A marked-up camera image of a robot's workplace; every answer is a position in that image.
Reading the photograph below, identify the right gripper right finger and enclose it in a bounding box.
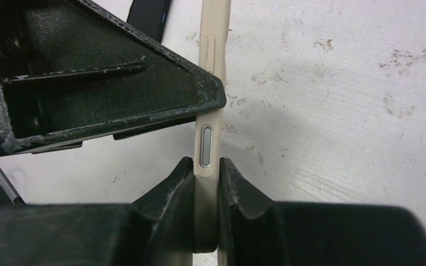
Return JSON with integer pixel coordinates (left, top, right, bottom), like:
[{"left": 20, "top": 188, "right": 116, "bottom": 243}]
[{"left": 217, "top": 158, "right": 426, "bottom": 265}]

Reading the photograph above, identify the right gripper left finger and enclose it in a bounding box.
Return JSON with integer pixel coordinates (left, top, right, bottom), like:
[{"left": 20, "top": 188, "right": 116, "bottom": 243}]
[{"left": 0, "top": 157, "right": 194, "bottom": 265}]

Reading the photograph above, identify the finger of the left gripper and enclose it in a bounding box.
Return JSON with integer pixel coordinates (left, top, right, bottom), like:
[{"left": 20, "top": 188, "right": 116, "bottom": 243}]
[{"left": 0, "top": 1, "right": 226, "bottom": 156}]

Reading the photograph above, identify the beige phone case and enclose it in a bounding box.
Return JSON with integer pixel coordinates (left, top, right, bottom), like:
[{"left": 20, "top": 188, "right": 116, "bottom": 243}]
[{"left": 193, "top": 0, "right": 231, "bottom": 254}]

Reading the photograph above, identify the black smartphone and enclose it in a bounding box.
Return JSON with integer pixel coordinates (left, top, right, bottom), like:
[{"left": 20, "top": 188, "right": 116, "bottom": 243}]
[{"left": 199, "top": 125, "right": 212, "bottom": 168}]

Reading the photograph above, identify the phone in dark case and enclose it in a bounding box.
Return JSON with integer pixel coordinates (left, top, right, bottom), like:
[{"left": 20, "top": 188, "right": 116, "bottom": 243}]
[{"left": 126, "top": 0, "right": 172, "bottom": 43}]

